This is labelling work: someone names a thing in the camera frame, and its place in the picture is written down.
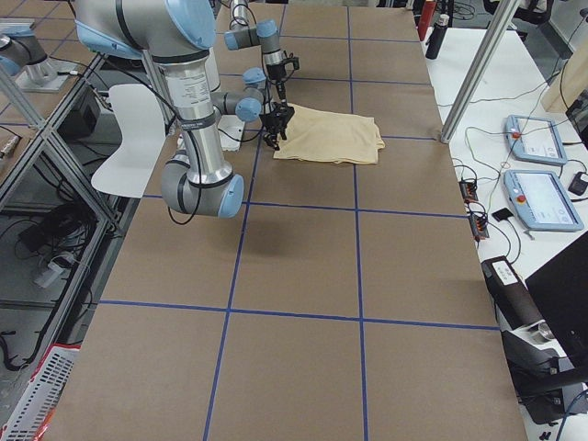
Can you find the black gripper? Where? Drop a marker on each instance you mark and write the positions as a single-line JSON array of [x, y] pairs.
[[274, 120], [277, 73]]

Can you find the beige long sleeve shirt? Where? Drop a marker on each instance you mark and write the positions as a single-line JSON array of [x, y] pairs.
[[327, 137]]

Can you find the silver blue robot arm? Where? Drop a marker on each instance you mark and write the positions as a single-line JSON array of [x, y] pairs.
[[179, 36], [245, 32]]

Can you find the black water bottle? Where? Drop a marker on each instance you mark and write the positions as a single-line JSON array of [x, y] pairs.
[[437, 36]]

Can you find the red cylinder bottle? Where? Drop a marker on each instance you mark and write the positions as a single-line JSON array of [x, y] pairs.
[[425, 18]]

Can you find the orange circuit board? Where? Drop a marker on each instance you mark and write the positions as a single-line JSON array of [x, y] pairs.
[[468, 190]]

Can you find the upper teach pendant tablet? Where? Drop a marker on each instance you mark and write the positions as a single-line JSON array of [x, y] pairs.
[[535, 140]]

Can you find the teach pendant tablet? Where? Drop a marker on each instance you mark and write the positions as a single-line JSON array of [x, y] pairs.
[[535, 140], [540, 201]]

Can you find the lower teach pendant tablet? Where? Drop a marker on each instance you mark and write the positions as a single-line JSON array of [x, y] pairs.
[[540, 201]]

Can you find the black brown cylinder device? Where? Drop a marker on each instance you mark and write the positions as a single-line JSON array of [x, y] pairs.
[[513, 298]]

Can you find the black monitor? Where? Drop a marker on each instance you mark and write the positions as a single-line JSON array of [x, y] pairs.
[[559, 290]]

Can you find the white perforated basket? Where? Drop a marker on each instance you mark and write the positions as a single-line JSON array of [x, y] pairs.
[[33, 412]]

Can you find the aluminium frame post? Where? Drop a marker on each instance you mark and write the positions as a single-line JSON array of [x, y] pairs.
[[489, 44]]

